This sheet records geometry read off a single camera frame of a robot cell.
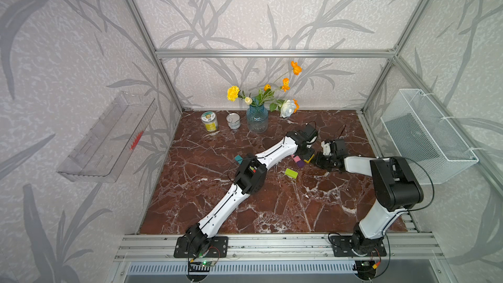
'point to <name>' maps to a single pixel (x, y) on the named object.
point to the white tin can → (234, 120)
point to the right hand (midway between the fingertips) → (310, 159)
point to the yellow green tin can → (211, 121)
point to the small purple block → (300, 163)
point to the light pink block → (297, 158)
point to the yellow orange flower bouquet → (286, 108)
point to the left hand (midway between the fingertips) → (308, 154)
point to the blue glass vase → (257, 119)
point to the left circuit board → (203, 266)
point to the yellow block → (310, 159)
